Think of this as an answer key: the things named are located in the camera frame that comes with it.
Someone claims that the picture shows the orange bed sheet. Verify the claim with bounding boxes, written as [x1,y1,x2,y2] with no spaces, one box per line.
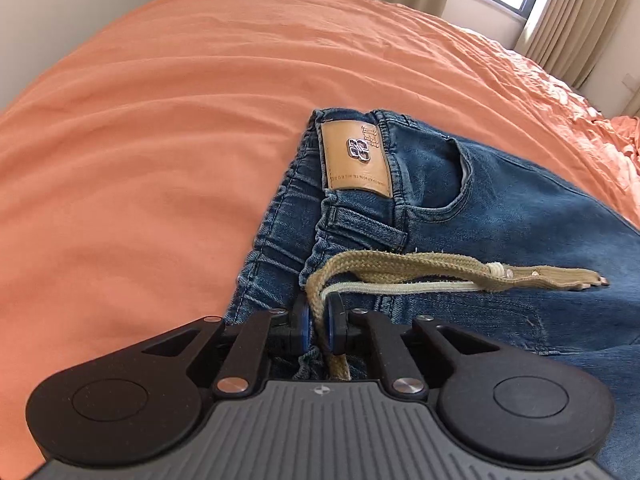
[1,0,639,479]

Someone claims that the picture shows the beige curtain right panel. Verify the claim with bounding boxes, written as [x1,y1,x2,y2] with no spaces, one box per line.
[515,0,631,88]

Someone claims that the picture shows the white wall socket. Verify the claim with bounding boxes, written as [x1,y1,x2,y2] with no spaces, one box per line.
[622,74,640,116]

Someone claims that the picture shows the blue denim jeans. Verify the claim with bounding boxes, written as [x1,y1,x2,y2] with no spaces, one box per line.
[226,108,639,479]

